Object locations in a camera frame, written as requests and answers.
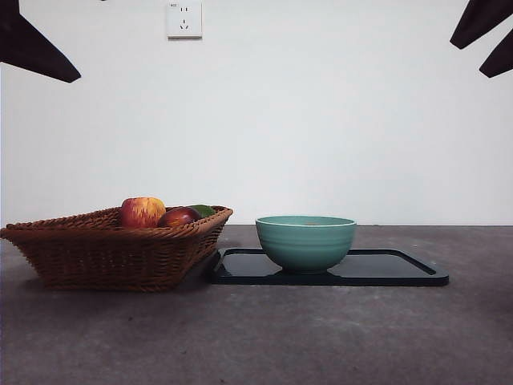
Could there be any dark red apple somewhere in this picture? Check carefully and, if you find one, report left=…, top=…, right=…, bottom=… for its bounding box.
left=156, top=206, right=202, bottom=229

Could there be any brown wicker basket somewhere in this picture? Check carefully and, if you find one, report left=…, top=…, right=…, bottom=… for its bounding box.
left=0, top=205, right=234, bottom=293

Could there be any teal ribbed bowl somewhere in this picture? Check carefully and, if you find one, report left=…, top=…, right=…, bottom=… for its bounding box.
left=255, top=215, right=357, bottom=276

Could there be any red and yellow apple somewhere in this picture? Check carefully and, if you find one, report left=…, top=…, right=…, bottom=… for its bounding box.
left=119, top=196, right=167, bottom=229

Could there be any white wall socket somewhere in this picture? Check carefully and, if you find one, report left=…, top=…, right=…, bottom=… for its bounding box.
left=167, top=0, right=203, bottom=40

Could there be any green fruit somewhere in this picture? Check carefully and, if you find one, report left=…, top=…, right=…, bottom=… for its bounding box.
left=187, top=204, right=216, bottom=219

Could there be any dark teal rectangular tray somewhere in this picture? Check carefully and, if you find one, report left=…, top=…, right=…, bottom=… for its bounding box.
left=208, top=247, right=450, bottom=286

